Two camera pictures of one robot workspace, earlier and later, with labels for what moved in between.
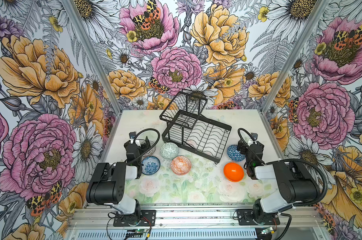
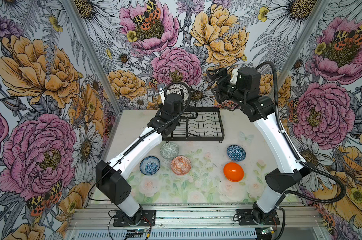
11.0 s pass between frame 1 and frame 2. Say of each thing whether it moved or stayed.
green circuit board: stayed
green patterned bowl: stayed
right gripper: moved
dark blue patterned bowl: stayed
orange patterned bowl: stayed
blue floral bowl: stayed
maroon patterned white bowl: moved
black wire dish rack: moved
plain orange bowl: stayed
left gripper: moved
